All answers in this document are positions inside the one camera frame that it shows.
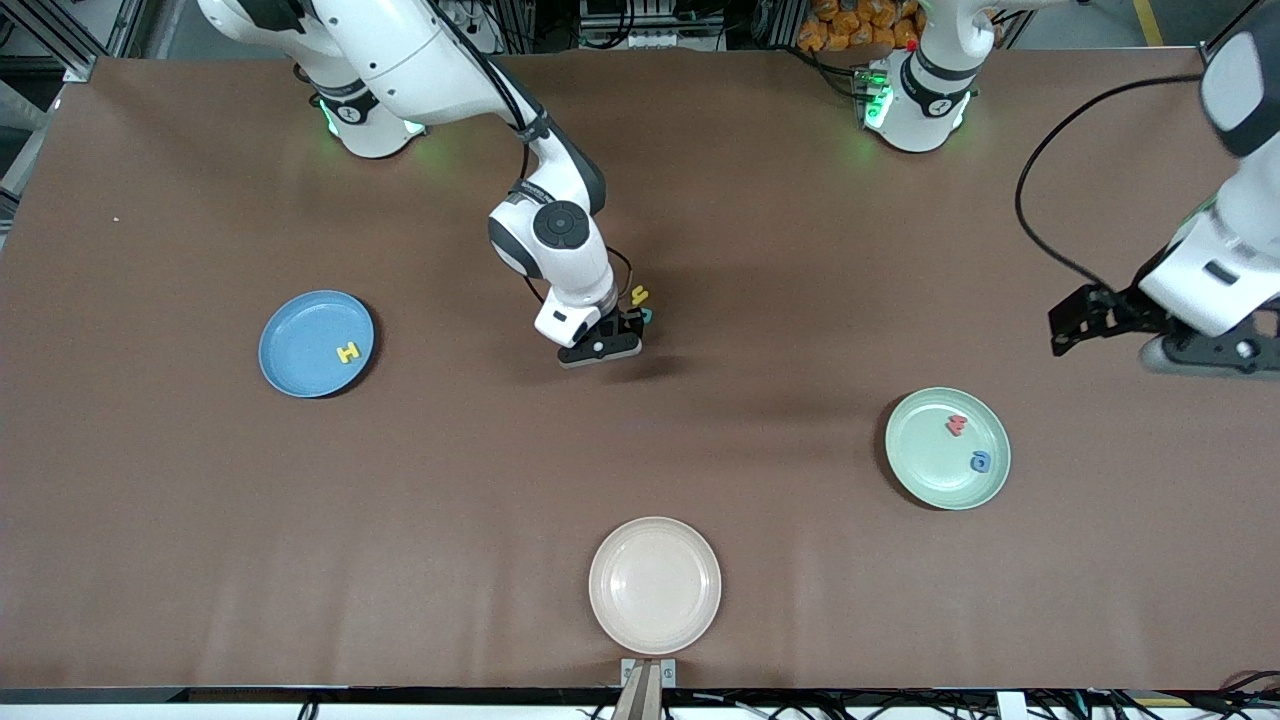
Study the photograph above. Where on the aluminium frame profile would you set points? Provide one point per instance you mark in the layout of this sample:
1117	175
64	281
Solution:
1240	20
75	73

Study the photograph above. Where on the green plate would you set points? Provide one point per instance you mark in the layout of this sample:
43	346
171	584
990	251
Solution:
930	460

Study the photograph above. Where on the white plastic block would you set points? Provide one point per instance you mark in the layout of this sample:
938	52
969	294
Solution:
1012	708

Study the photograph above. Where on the bag of orange items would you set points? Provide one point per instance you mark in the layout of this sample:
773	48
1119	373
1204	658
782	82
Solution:
850	25

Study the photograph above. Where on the blue foam lowercase a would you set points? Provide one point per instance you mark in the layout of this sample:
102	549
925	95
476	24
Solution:
973	465

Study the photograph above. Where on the silver camera mount bracket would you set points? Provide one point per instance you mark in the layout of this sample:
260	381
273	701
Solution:
648	700

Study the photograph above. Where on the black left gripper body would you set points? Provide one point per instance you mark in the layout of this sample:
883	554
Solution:
1122	306

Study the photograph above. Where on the red foam lowercase w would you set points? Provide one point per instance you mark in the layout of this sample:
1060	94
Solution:
956	426

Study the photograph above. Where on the beige plate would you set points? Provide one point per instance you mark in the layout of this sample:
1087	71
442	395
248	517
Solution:
655	585

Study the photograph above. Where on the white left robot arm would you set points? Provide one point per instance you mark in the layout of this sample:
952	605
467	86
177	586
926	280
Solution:
1230	260

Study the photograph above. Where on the metal equipment rack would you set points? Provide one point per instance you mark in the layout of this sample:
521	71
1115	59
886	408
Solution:
650	40

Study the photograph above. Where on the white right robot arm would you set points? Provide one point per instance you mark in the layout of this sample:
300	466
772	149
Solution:
400	60

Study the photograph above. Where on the yellow foam uppercase H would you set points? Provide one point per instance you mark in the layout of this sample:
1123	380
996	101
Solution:
347	352

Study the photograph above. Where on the blue plate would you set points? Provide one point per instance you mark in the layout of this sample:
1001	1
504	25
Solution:
305	335

